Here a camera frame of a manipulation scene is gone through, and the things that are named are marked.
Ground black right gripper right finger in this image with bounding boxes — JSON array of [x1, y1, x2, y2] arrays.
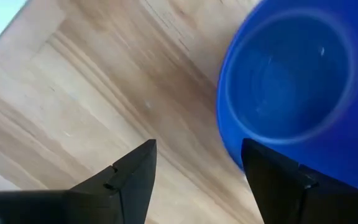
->
[[241, 138, 358, 224]]

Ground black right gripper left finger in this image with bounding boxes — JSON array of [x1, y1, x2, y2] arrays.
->
[[63, 139, 158, 224]]

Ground blue mini bowl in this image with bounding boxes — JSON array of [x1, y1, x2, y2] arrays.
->
[[215, 0, 358, 190]]

